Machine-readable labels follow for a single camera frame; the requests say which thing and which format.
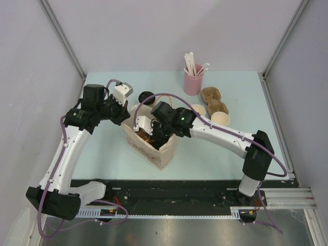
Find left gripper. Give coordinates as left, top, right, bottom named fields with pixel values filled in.
left=96, top=93, right=130, bottom=126

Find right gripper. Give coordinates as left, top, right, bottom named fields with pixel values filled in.
left=146, top=121, right=174, bottom=145

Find brown paper takeout bag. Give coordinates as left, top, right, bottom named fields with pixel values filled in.
left=121, top=104, right=177, bottom=170

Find black coffee cup lid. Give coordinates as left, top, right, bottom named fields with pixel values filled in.
left=138, top=91, right=155, bottom=106

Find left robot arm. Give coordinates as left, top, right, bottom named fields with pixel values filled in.
left=26, top=81, right=133, bottom=220

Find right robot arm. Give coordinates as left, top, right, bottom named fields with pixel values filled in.
left=151, top=102, right=274, bottom=206

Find brown cardboard cup carrier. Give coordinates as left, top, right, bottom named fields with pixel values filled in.
left=200, top=87, right=229, bottom=117

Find pink straw holder cup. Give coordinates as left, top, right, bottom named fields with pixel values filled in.
left=183, top=67, right=203, bottom=96

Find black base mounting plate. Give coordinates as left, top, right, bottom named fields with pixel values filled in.
left=69, top=179, right=299, bottom=207

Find white wrapped straws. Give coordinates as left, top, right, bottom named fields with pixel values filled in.
left=184, top=52, right=210, bottom=77

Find white cable duct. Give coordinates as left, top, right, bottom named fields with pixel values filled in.
left=76, top=204, right=255, bottom=219

